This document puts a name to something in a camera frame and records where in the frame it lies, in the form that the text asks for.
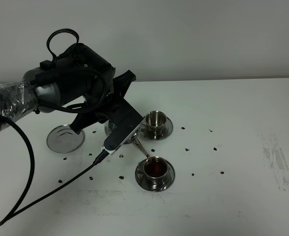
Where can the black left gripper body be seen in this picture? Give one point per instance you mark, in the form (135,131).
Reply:
(120,86)

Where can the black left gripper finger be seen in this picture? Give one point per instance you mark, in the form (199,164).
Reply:
(84,120)

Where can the stainless steel teapot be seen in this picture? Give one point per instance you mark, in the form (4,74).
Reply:
(109,127)

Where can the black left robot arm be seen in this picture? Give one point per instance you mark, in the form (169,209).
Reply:
(80,82)

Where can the steel teapot saucer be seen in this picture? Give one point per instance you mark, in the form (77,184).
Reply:
(63,139)

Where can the far stainless steel teacup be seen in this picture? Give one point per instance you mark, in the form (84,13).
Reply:
(154,124)

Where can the stainless steel teacup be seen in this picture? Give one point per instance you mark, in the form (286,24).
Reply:
(151,171)
(154,124)

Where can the far stainless steel saucer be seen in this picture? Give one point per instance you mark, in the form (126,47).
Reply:
(168,131)

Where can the stainless steel saucer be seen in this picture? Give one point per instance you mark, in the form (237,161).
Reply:
(168,131)
(170,177)

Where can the near stainless steel saucer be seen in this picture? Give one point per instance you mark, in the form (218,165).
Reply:
(170,177)

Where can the near stainless steel teacup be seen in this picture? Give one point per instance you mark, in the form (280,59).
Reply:
(151,171)

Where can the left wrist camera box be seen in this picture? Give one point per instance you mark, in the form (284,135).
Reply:
(127,121)

